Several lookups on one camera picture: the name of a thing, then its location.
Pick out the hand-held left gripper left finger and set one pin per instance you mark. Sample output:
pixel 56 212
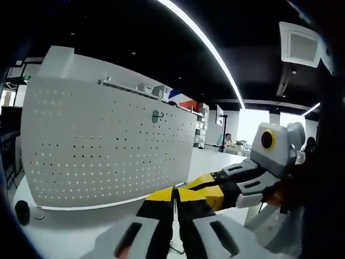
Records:
pixel 129 237

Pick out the white round table grommet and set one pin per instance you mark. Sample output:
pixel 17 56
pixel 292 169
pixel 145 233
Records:
pixel 40 214

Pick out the red blue striped sign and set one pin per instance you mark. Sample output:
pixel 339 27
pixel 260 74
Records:
pixel 183 98

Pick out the green hook assembly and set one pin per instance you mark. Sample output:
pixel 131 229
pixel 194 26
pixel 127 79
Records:
pixel 155 116

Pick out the person's right hand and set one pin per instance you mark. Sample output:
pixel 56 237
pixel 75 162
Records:
pixel 277 195

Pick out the white perforated mounting plate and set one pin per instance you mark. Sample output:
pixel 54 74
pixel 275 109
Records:
pixel 107 151

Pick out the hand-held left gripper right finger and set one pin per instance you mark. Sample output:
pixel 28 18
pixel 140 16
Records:
pixel 215 237

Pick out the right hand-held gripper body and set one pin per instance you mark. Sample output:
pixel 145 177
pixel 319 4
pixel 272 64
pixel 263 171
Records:
pixel 277 156

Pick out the white ceiling air vent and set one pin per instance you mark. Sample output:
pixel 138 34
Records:
pixel 300 44

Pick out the curved ceiling light strip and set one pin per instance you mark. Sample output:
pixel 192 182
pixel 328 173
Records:
pixel 215 54

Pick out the white mesh chair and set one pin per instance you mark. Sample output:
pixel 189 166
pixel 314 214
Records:
pixel 277 229

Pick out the thin metal hook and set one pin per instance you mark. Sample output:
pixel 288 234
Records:
pixel 175 199

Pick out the black tripod stand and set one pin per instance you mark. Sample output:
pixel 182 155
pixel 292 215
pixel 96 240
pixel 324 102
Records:
pixel 222 135

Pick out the black round object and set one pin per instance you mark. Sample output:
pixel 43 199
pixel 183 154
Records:
pixel 22 213

